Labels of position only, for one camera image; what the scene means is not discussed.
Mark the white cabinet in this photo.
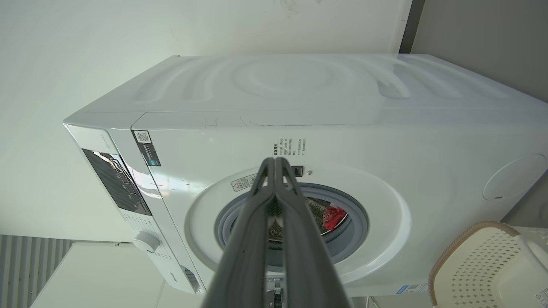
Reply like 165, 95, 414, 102
30, 242, 206, 308

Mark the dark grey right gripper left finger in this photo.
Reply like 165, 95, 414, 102
201, 157, 277, 308

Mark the cream perforated laundry basket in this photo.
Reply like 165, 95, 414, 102
429, 221, 548, 308

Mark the red cloth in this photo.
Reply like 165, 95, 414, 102
322, 205, 347, 231

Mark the grey ribbed radiator panel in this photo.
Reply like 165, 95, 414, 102
0, 234, 73, 308

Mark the white front-load washing machine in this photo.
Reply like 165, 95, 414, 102
63, 53, 548, 297

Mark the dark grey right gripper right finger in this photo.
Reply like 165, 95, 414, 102
274, 157, 352, 308

